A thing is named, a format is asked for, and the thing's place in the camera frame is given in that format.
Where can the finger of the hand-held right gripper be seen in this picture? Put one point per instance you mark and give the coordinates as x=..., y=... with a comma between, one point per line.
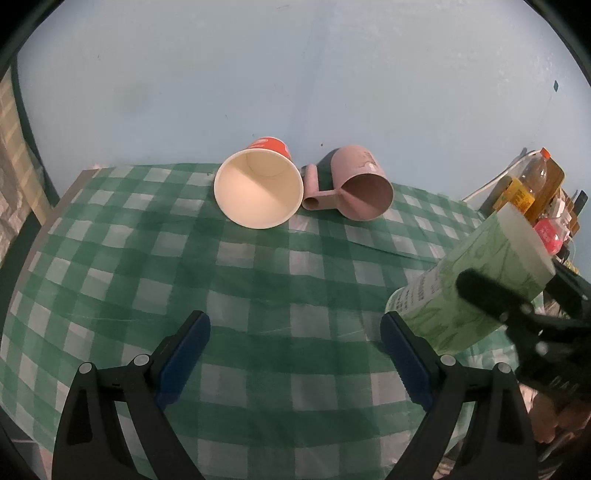
x=489, y=290
x=575, y=295

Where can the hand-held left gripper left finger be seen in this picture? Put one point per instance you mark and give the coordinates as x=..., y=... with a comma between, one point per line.
x=183, y=355

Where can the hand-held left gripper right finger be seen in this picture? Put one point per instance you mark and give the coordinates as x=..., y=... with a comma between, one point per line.
x=406, y=355

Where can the green leaf print paper cup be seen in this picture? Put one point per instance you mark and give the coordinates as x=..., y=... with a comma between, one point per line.
x=471, y=258

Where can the red paper cup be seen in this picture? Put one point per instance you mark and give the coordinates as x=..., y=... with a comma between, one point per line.
x=256, y=189

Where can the person's right hand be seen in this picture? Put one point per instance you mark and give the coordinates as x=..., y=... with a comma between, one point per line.
x=561, y=417

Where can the green white checkered tablecloth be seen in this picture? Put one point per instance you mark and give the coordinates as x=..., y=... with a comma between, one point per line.
x=258, y=286

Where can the wooden board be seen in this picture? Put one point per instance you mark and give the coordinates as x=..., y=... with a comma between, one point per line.
x=556, y=184

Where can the orange cap drink bottle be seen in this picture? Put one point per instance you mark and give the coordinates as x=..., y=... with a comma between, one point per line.
x=535, y=177

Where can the plaid curtain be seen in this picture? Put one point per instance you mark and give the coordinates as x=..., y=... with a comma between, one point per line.
x=14, y=152

